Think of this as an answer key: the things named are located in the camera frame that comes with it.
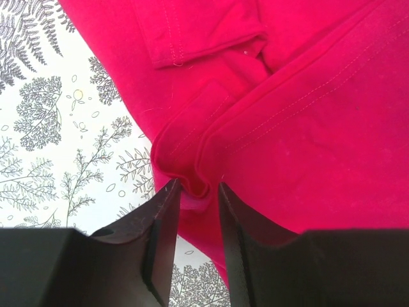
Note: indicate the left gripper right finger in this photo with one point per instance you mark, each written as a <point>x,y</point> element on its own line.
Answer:
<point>268,265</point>

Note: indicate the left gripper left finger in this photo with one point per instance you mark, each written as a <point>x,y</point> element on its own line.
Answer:
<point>126,263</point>

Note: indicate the red t shirt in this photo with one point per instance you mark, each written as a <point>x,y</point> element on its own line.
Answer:
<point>301,107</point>

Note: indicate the floral patterned table mat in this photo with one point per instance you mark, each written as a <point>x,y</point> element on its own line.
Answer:
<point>71,155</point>

